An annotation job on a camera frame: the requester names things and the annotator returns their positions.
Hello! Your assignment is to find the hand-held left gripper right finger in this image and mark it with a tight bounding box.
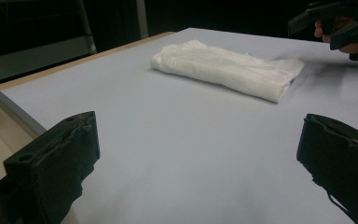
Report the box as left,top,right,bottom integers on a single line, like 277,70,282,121
296,113,358,224

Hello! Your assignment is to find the grey metal bar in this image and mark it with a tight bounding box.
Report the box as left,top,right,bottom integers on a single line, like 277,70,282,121
0,76,47,138

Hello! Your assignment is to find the grey metal post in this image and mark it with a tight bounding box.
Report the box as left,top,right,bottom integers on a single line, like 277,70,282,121
135,0,150,39

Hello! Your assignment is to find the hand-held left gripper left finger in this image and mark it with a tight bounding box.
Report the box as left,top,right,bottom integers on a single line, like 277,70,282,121
3,110,101,224

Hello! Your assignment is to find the grey metal frame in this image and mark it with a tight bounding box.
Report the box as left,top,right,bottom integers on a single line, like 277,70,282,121
0,0,98,86

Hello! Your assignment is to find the white cloth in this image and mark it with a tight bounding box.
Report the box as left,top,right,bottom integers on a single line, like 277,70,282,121
150,39,306,104

